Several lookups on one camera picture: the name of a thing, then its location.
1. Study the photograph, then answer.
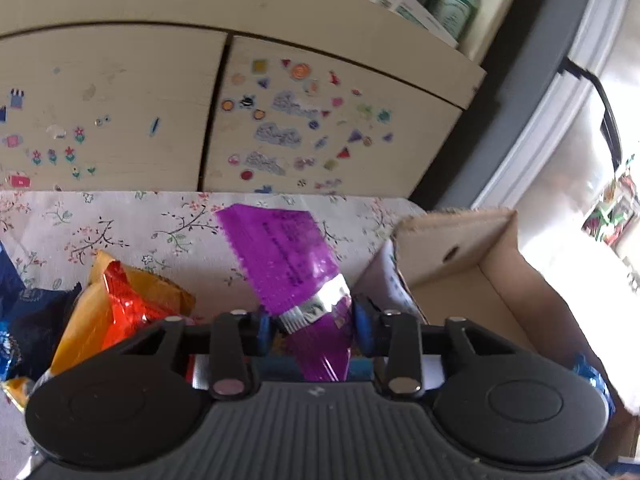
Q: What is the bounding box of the small blue snack bag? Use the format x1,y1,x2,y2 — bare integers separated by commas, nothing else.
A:
0,241,84,384

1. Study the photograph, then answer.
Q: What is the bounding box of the floral tablecloth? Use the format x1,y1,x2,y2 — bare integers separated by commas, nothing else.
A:
0,189,427,480

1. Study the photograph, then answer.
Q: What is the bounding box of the white medicine box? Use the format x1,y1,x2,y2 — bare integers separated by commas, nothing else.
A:
349,0,459,49

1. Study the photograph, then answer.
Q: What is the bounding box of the purple snack bag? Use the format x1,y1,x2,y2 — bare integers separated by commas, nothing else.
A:
214,204,354,384

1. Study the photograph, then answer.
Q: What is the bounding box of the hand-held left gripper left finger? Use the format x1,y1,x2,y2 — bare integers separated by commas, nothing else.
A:
117,311,275,401

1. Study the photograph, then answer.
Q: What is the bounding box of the cardboard box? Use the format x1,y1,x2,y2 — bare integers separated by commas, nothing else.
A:
350,207,640,467

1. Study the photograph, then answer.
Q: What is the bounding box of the orange yellow snack bag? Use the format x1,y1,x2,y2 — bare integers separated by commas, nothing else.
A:
47,249,197,379

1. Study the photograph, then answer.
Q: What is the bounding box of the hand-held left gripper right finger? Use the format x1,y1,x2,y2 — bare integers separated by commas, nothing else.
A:
352,297,521,397

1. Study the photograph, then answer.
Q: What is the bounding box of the green glass bottle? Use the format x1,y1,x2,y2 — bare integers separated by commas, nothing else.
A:
428,0,484,47

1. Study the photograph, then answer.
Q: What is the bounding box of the wooden cabinet with stickers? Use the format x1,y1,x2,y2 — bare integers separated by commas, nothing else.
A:
0,0,489,196

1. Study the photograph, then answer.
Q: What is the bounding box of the silver fridge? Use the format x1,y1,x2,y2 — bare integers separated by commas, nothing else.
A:
407,0,640,263

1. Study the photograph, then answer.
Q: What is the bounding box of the large blue snack bag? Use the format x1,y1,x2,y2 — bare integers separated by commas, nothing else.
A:
571,354,609,402

